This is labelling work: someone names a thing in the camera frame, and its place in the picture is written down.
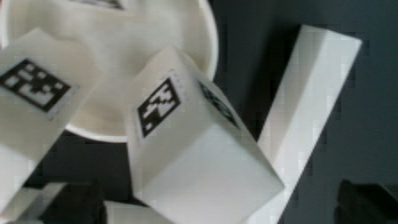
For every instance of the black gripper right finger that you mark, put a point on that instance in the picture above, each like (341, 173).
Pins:
(366, 203)

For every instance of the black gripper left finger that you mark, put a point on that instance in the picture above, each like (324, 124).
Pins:
(68, 204)

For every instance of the white stool leg with tag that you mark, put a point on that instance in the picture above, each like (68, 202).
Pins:
(48, 77)
(203, 176)
(103, 3)

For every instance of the white round stool seat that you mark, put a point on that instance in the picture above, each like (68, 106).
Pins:
(123, 35)

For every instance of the white front fence rail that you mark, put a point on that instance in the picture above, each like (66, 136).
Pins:
(132, 214)

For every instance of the white fence rail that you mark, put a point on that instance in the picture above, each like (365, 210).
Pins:
(322, 59)
(132, 214)

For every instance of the white right fence rail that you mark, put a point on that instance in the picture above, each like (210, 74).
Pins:
(322, 59)

